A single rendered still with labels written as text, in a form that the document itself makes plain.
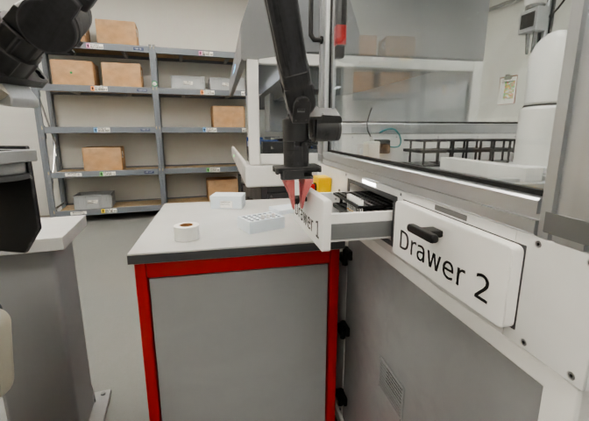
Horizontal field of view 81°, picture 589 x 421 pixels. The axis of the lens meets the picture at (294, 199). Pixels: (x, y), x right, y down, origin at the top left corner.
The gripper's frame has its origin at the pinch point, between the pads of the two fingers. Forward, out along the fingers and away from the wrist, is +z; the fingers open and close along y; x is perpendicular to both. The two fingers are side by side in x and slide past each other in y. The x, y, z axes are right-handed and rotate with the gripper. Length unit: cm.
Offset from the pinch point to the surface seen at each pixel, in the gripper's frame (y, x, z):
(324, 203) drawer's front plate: 3.3, -11.4, -2.8
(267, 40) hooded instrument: 5, 84, -53
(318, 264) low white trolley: 8.8, 14.6, 21.8
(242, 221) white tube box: -12.0, 27.2, 10.7
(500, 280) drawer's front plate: 17.8, -41.5, 1.4
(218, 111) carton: -22, 380, -34
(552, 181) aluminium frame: 20, -45, -12
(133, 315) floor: -75, 121, 89
